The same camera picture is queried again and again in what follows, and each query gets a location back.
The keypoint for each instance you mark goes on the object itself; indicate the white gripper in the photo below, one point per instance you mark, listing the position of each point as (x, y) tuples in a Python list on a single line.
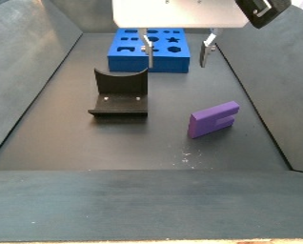
[(192, 14)]

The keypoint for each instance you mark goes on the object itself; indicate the purple double-square block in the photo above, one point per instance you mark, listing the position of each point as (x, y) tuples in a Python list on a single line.
[(212, 119)]

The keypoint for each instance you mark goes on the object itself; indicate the blue foam shape board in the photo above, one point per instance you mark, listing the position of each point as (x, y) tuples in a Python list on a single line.
[(160, 51)]

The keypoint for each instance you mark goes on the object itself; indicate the black curved holder stand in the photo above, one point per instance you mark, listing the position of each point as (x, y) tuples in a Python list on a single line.
[(121, 94)]

